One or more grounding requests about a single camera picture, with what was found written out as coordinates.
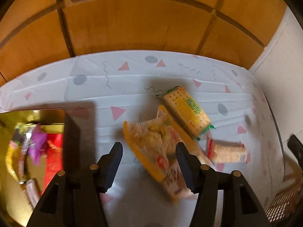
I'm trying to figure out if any red white Angel Love packet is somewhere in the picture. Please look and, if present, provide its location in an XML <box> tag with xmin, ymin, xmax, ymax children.
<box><xmin>41</xmin><ymin>133</ymin><xmax>63</xmax><ymax>194</ymax></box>

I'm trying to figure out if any yellow green silver snack bag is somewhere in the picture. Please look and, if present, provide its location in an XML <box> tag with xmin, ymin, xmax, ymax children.
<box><xmin>5</xmin><ymin>122</ymin><xmax>37</xmax><ymax>184</ymax></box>

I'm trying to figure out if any orange seed snack bag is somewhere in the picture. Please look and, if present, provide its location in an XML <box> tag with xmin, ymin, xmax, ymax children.
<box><xmin>123</xmin><ymin>106</ymin><xmax>211</xmax><ymax>203</ymax></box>

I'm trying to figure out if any woven wicker basket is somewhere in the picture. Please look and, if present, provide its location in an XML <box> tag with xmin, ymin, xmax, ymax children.
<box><xmin>265</xmin><ymin>176</ymin><xmax>302</xmax><ymax>226</ymax></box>

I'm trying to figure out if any red-ended sesame bar pack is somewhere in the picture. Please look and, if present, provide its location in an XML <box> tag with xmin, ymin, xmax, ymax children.
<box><xmin>207</xmin><ymin>139</ymin><xmax>248</xmax><ymax>163</ymax></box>

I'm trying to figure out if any dark box with gold interior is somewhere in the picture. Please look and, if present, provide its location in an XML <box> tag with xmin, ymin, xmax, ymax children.
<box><xmin>1</xmin><ymin>108</ymin><xmax>80</xmax><ymax>226</ymax></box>

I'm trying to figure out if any purple snack packet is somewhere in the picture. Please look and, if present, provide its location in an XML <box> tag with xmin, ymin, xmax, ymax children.
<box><xmin>28</xmin><ymin>124</ymin><xmax>47</xmax><ymax>166</ymax></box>

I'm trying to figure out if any green yellow cracker pack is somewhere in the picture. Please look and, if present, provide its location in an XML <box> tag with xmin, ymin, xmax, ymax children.
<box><xmin>156</xmin><ymin>86</ymin><xmax>215</xmax><ymax>140</ymax></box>

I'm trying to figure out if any patterned white tablecloth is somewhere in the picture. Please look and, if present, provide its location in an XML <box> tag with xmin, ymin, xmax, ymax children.
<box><xmin>0</xmin><ymin>50</ymin><xmax>286</xmax><ymax>227</ymax></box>

